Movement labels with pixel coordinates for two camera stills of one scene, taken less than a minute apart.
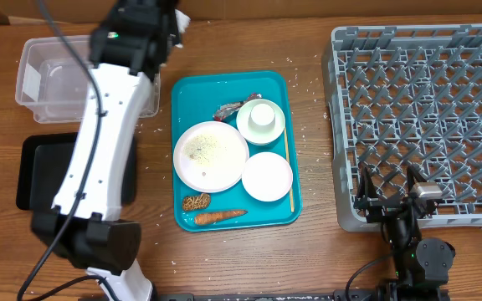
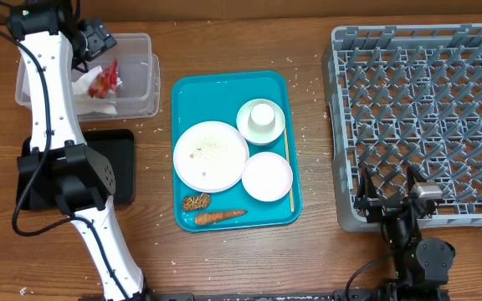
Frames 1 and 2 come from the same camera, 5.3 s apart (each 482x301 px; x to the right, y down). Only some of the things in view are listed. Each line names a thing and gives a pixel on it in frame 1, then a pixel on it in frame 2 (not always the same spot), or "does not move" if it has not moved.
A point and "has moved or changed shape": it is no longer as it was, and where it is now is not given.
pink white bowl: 267,176 to 287,155
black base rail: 310,295 does not move
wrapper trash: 182,22 to 84,103
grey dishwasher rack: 432,97 does not move
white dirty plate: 210,157 does not move
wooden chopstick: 288,158 does not move
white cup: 262,118 does not move
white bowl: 256,137 does not move
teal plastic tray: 233,154 does not move
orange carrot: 204,218 does not move
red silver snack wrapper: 225,109 has moved or changed shape
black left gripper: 171,24 to 101,39
